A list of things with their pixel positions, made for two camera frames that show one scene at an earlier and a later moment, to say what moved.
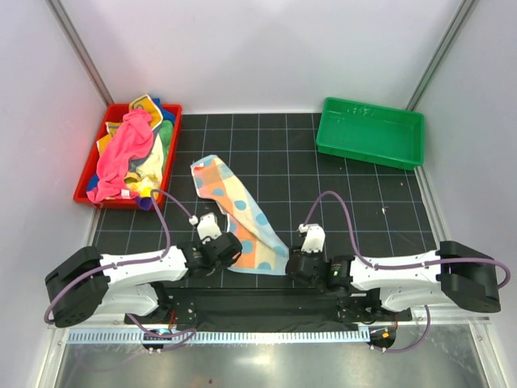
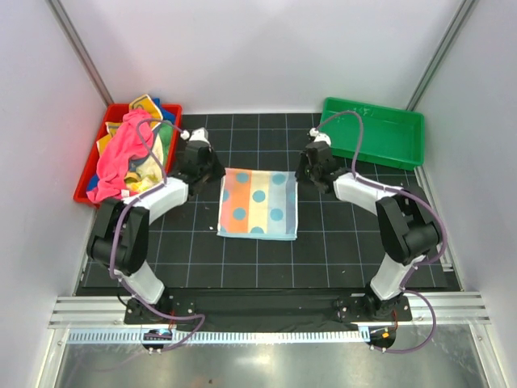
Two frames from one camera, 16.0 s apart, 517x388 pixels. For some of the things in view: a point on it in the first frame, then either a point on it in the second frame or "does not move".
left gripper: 224,265 → 219,170
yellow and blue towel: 136,103 does not move
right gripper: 318,255 → 299,174
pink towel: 132,140 does not move
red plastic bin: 114,113 does not move
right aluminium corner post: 439,52 does not move
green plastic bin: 384,135 does not move
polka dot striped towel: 264,250 → 258,204
